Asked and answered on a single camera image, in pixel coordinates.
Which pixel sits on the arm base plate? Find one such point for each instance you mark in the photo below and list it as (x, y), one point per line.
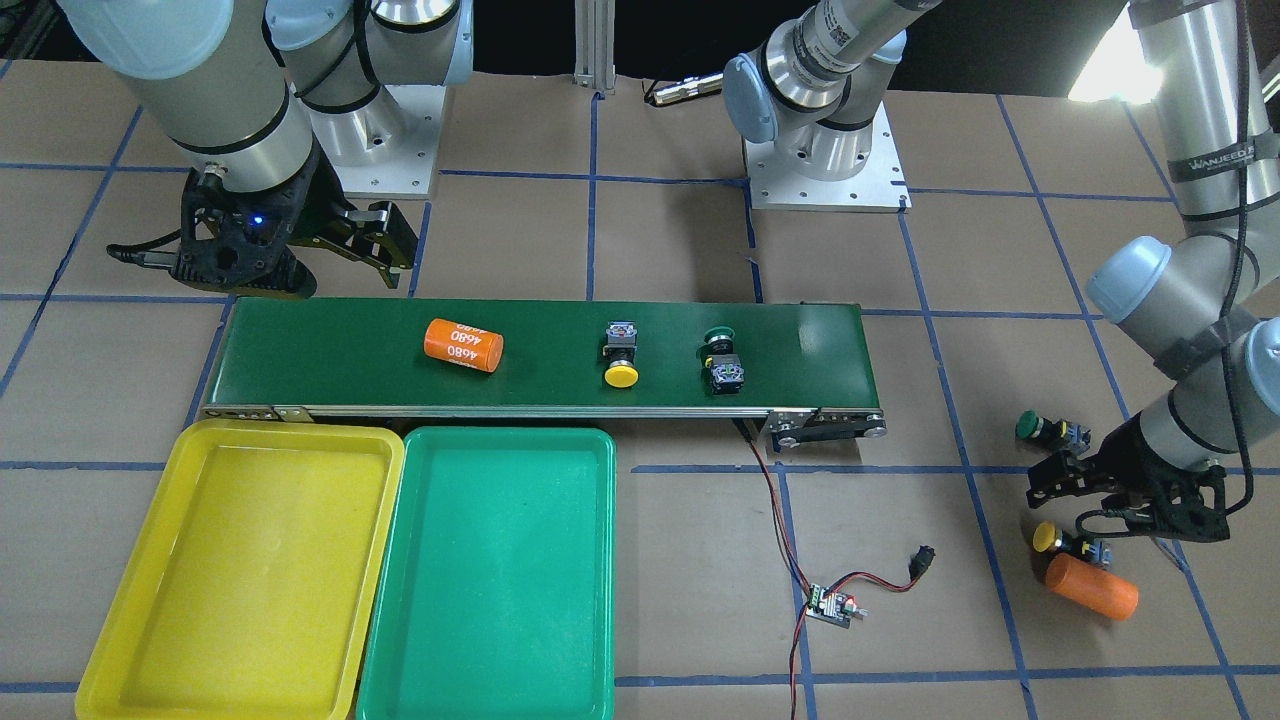
(822, 169)
(388, 149)

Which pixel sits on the yellow push button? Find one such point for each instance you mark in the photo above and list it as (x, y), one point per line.
(1050, 538)
(619, 354)

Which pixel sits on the plain orange cylinder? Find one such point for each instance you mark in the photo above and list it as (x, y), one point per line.
(1093, 588)

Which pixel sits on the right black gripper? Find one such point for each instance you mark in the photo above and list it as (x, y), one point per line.
(318, 203)

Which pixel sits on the green plastic tray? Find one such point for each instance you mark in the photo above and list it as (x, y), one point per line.
(496, 599)

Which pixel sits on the orange cylinder with 4680 print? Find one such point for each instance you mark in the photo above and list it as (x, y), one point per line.
(463, 345)

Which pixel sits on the green conveyor belt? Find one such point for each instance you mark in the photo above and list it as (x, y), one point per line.
(808, 371)

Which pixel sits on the green push button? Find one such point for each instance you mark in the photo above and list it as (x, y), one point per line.
(723, 369)
(1052, 435)

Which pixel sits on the small motor controller board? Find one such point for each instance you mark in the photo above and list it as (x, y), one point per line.
(833, 607)

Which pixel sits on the aluminium frame post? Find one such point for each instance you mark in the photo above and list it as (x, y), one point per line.
(593, 29)

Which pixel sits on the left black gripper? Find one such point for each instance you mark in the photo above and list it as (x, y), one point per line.
(1122, 458)

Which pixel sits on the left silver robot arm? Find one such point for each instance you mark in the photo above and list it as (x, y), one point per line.
(1182, 466)

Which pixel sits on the yellow plastic tray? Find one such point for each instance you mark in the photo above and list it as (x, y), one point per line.
(249, 590)

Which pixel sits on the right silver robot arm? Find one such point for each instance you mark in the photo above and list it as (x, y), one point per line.
(303, 123)

